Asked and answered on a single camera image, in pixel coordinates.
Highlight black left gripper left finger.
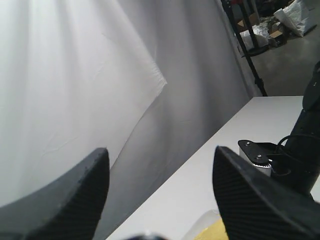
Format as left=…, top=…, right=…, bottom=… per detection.
left=0, top=148, right=110, bottom=240

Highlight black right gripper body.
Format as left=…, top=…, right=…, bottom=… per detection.
left=262, top=142, right=320, bottom=198

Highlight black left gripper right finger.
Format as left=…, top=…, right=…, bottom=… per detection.
left=212, top=146, right=320, bottom=240

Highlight yellow rubber chicken toy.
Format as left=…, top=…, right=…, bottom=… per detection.
left=184, top=218, right=229, bottom=240

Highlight white square plate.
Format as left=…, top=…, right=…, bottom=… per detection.
left=182, top=210, right=220, bottom=240

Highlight background clutter bags and boxes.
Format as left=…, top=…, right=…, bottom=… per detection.
left=232, top=0, right=318, bottom=50

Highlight grey backdrop cloth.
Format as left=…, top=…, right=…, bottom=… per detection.
left=0, top=0, right=258, bottom=240

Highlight black tripod stand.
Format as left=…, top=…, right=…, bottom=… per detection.
left=221, top=0, right=269, bottom=97

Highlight black camera cable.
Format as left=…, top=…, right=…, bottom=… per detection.
left=273, top=134, right=320, bottom=161

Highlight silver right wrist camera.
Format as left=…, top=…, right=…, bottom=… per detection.
left=238, top=139, right=272, bottom=177

